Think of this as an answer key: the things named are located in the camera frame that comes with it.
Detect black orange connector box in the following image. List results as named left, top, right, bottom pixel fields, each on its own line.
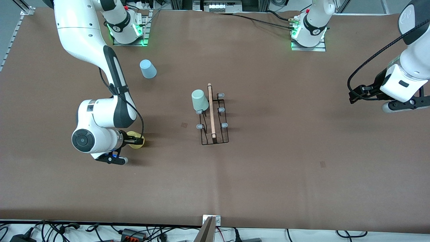
left=121, top=229, right=147, bottom=241

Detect white power strip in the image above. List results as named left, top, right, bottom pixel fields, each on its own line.
left=202, top=0, right=242, bottom=12

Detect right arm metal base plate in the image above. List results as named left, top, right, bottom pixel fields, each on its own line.
left=113, top=10, right=150, bottom=46

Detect pale green plastic cup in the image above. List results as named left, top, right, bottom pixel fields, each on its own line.
left=191, top=89, right=210, bottom=112

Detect light blue plastic cup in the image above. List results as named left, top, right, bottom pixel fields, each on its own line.
left=139, top=59, right=157, bottom=79

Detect black wire cup holder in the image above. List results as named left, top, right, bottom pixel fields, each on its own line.
left=196, top=83, right=229, bottom=146

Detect black looped cable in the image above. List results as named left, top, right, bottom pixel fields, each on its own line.
left=336, top=230, right=367, bottom=238

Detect power strip with plugs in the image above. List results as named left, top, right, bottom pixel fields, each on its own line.
left=128, top=0, right=159, bottom=10

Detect thick black table cable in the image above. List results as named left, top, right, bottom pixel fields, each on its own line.
left=265, top=10, right=291, bottom=22

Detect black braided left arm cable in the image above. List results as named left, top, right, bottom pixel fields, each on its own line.
left=347, top=21, right=430, bottom=100

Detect tangled black cables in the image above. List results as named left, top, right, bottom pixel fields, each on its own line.
left=34, top=220, right=82, bottom=242

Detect aluminium table edge rail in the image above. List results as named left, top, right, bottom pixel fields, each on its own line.
left=0, top=7, right=36, bottom=72

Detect yellow plastic cup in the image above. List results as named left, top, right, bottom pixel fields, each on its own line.
left=129, top=131, right=145, bottom=149

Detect grey camera stand pole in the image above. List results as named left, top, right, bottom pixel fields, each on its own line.
left=193, top=216, right=217, bottom=242

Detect long black table cable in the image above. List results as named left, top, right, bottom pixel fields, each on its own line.
left=215, top=12, right=296, bottom=31

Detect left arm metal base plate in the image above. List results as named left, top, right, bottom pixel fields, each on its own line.
left=291, top=40, right=326, bottom=52

